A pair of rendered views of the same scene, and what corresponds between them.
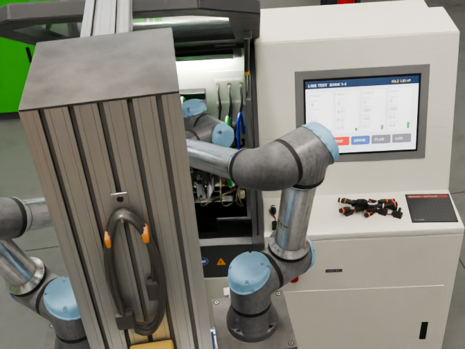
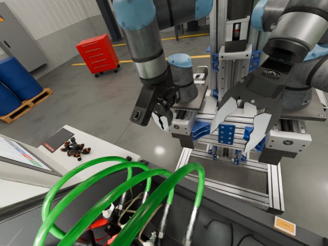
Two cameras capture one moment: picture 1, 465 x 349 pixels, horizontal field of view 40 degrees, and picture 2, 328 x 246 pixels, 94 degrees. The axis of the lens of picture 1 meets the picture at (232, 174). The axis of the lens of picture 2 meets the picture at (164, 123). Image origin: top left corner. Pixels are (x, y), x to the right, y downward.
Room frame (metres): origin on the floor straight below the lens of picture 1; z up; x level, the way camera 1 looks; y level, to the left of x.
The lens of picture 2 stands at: (1.96, 0.32, 1.57)
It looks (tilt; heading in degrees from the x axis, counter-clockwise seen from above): 43 degrees down; 220
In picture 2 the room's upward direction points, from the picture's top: 18 degrees counter-clockwise
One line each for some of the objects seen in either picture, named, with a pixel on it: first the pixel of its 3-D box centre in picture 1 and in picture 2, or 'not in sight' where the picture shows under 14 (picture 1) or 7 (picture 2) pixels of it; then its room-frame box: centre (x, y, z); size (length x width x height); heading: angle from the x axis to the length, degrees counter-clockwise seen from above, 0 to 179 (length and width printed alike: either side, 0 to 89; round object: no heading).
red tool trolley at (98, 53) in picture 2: not in sight; (100, 57); (-0.76, -3.29, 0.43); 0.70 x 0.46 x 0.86; 120
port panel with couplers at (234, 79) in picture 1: (230, 107); not in sight; (2.23, -0.01, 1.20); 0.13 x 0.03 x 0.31; 87
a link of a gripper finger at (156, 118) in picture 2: (209, 190); (162, 116); (1.66, 0.08, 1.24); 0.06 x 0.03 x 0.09; 171
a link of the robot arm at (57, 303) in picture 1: (68, 305); (304, 65); (1.23, 0.48, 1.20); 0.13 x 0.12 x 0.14; 51
